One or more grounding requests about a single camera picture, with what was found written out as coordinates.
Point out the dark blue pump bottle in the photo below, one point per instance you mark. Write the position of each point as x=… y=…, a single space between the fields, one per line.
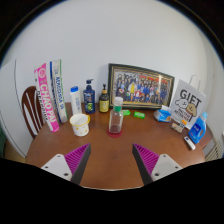
x=89 y=100

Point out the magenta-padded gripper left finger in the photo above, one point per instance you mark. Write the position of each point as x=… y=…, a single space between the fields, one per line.
x=78 y=158

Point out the dark bottle with yellow label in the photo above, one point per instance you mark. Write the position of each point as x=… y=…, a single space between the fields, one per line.
x=104 y=103

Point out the blue tissue pack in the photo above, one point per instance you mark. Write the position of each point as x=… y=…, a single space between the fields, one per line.
x=162 y=115

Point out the white remote control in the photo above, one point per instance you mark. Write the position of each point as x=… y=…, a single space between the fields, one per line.
x=189 y=142

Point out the brown wooden chair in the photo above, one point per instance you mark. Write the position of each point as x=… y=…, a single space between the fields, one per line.
x=30 y=110

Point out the tall white green tube box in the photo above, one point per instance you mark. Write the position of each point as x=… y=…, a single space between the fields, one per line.
x=59 y=93

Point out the white bottle with blue cap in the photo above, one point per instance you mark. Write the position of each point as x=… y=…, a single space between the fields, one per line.
x=76 y=101

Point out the framed group photo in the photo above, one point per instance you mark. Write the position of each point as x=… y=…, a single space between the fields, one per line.
x=140 y=86

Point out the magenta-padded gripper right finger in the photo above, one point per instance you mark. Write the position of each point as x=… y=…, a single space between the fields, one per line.
x=146 y=158

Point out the white radiator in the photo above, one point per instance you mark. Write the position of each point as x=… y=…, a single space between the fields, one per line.
x=214 y=150

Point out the white yellow-rimmed mug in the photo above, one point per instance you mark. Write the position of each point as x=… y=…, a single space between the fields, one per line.
x=80 y=126

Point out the blue detergent bottle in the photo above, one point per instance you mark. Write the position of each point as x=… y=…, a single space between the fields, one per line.
x=197 y=130

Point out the small green packet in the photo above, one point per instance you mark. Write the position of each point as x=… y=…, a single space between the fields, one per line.
x=139 y=115
x=126 y=112

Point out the small snack packet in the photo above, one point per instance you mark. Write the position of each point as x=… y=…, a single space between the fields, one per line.
x=177 y=127

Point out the tall pink tube box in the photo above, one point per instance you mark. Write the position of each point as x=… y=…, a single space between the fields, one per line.
x=46 y=100

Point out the clear green-labelled drink bottle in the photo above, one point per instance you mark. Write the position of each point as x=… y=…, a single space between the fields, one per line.
x=116 y=120

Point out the white paper gift bag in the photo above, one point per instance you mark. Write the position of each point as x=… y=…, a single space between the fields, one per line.
x=188 y=101

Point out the white door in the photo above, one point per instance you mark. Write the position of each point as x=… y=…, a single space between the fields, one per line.
x=10 y=106

